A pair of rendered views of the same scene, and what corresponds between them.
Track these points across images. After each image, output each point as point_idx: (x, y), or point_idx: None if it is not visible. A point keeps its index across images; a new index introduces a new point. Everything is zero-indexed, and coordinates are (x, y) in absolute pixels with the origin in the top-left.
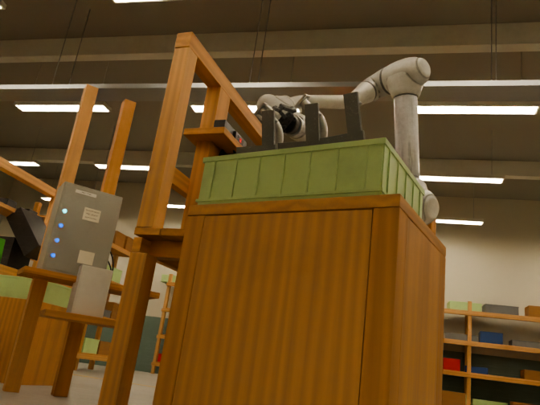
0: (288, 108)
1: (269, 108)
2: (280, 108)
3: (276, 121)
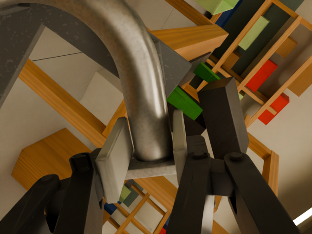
0: (260, 178)
1: (184, 122)
2: (217, 162)
3: (153, 42)
